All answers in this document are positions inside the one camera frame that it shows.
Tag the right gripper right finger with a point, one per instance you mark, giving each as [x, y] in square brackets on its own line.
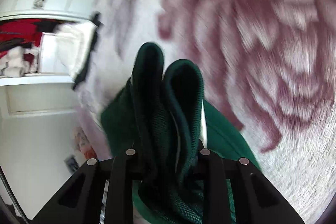
[216, 204]

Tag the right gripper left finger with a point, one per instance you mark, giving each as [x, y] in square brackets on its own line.
[119, 201]

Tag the green and cream varsity jacket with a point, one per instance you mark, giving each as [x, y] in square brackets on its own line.
[159, 113]

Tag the clothes pile in wardrobe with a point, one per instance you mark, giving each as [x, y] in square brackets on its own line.
[21, 42]

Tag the white wardrobe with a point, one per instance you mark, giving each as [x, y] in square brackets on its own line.
[38, 104]

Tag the black and white garment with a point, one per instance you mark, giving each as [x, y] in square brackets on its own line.
[75, 42]

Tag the floral purple plush blanket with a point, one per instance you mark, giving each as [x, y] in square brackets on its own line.
[268, 67]

